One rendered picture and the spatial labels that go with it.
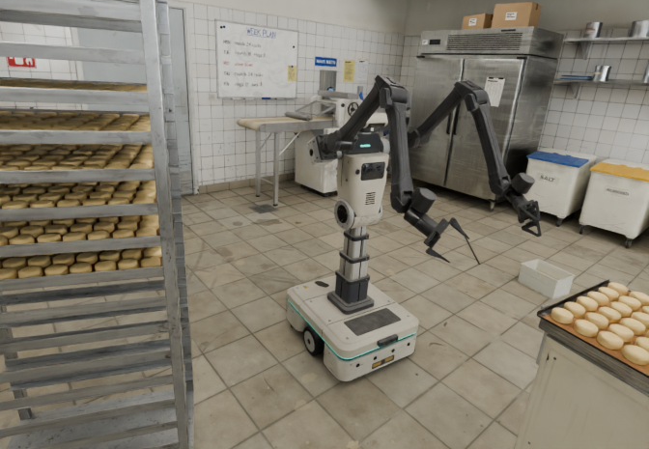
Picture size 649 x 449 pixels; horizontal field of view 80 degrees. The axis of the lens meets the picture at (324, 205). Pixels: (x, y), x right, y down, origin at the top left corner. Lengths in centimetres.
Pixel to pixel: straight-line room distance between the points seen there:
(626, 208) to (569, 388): 363
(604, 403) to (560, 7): 495
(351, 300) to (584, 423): 124
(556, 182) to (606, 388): 384
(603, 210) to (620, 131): 100
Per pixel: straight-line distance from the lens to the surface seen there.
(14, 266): 132
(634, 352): 120
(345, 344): 201
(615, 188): 480
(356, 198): 192
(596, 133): 549
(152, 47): 99
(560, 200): 499
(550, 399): 137
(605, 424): 132
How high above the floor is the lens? 149
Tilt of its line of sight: 19 degrees down
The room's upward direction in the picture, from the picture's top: 3 degrees clockwise
